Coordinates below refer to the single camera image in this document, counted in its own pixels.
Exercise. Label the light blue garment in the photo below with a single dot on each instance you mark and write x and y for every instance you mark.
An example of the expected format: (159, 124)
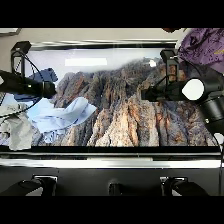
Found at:
(56, 116)

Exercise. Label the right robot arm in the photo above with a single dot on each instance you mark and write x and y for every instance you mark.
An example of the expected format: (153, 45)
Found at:
(213, 100)

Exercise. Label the dark blue garment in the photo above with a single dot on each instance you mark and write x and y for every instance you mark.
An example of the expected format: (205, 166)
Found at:
(48, 75)

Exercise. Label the grey garment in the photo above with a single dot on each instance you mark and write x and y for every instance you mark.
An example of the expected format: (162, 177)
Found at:
(16, 128)

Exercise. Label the purple garment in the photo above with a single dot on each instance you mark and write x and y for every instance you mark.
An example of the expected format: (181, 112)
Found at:
(203, 45)

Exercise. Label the silver frame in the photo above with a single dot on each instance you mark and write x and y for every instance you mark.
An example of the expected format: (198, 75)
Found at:
(110, 163)

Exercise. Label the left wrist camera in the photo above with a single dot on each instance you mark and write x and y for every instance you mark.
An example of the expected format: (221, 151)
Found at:
(20, 46)

